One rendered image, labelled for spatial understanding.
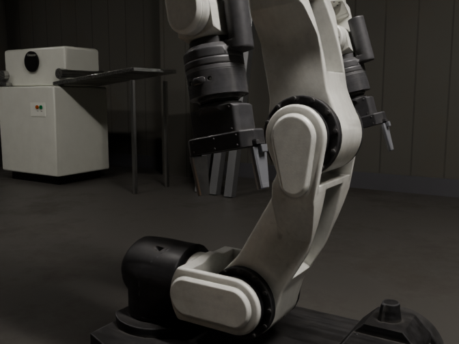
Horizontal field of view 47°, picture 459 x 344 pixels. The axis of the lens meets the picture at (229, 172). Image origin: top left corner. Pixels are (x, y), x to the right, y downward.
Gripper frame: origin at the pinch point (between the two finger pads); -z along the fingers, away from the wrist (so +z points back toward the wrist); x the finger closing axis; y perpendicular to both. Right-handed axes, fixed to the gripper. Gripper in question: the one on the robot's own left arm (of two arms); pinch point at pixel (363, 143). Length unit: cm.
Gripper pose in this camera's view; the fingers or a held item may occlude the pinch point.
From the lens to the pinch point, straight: 118.1
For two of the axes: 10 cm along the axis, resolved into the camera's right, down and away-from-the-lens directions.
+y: 4.9, -1.2, 8.7
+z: -2.5, -9.7, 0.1
